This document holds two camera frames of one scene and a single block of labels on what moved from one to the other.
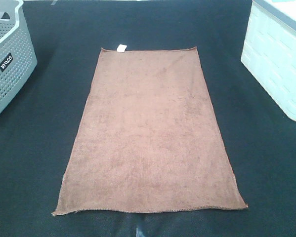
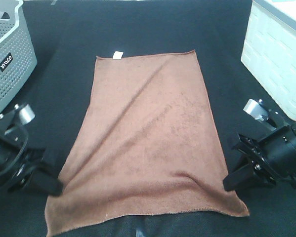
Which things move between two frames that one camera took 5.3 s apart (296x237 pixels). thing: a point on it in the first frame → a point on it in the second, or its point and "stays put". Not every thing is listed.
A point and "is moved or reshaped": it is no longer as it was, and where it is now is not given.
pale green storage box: x=274 y=51 stays put
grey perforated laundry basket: x=13 y=59 stays put
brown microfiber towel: x=148 y=138 is moved or reshaped
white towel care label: x=121 y=48 → x=117 y=55
